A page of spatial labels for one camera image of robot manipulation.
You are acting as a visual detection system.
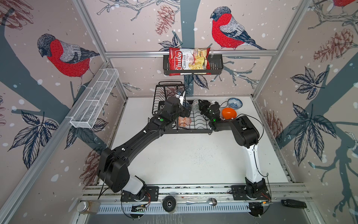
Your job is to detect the dark wall shelf basket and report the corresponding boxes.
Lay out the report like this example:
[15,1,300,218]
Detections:
[163,55,224,76]

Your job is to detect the glass jar metal lid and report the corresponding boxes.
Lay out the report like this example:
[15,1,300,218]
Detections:
[76,201,100,214]

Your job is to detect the green patterned bowl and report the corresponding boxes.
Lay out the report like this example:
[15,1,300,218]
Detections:
[192,99,200,112]

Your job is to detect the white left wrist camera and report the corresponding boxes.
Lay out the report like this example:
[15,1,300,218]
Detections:
[174,90,186,105]

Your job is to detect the blue floral white bowl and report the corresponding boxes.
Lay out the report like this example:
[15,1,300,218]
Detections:
[227,98,243,110]

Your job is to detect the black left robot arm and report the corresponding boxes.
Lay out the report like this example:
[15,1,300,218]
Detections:
[98,96,187,195]

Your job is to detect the red orange patterned bowl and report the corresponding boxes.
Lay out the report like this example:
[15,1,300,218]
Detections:
[178,117,192,127]

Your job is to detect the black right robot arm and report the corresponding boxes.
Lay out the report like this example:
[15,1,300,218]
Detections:
[198,99,268,200]

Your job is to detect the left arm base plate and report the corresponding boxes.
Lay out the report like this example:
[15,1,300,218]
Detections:
[121,186,159,202]

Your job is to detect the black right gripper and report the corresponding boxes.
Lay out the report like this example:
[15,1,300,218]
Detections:
[197,99,213,124]

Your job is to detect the metal spoon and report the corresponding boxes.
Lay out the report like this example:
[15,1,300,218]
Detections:
[186,197,218,207]

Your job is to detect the orange plastic bowl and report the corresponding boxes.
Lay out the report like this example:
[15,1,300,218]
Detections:
[222,107,237,120]

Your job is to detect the black remote device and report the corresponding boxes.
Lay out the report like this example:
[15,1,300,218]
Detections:
[281,199,307,209]

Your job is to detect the red cassava chips bag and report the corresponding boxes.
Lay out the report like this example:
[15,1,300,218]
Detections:
[168,48,210,76]

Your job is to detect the black wire dish rack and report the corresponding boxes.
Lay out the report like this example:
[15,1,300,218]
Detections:
[152,81,212,134]

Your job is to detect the white wire mesh basket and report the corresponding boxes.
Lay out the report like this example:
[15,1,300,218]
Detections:
[70,68,119,128]

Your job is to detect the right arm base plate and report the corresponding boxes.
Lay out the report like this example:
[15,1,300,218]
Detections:
[228,185,271,201]

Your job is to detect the black round tape roll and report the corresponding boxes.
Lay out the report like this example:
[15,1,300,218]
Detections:
[162,196,177,213]

